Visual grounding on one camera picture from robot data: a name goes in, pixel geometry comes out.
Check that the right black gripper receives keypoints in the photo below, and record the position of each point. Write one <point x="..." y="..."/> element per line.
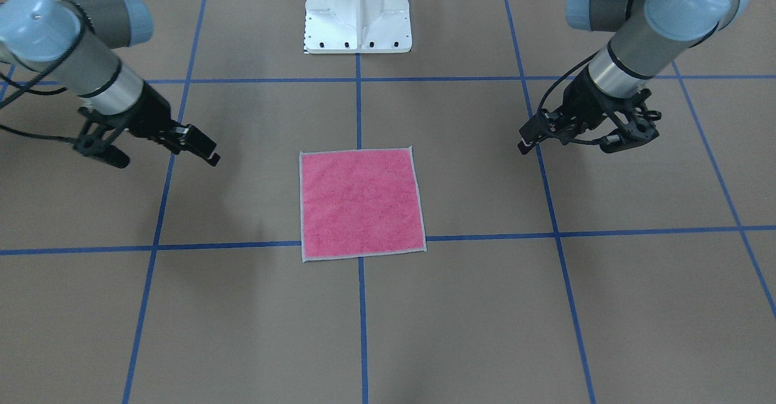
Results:
<point x="150" y="114"/>

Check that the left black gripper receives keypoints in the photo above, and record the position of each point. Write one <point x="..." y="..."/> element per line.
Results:
<point x="583" y="102"/>

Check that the pink and grey towel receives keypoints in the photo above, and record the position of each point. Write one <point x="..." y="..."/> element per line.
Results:
<point x="359" y="203"/>

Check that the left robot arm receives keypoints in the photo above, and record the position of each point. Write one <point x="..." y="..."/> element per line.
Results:
<point x="647" y="36"/>

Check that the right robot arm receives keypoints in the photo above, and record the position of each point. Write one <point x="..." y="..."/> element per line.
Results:
<point x="74" y="42"/>

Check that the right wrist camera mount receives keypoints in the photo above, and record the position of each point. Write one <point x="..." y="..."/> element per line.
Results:
<point x="98" y="134"/>

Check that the white pedestal column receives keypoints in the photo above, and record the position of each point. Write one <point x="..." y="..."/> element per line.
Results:
<point x="357" y="27"/>

